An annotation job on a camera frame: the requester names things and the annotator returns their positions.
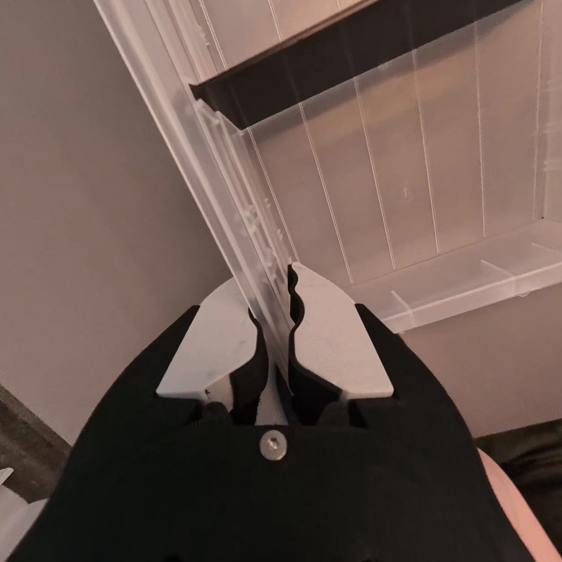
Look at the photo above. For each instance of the clear plastic bin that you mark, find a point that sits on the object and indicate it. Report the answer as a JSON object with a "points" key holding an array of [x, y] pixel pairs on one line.
{"points": [[395, 175]]}

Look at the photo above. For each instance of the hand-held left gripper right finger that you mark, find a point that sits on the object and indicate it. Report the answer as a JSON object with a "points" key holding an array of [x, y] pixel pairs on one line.
{"points": [[338, 347]]}

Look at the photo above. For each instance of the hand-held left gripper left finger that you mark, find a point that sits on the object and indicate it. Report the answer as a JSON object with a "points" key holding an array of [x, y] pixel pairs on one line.
{"points": [[210, 347]]}

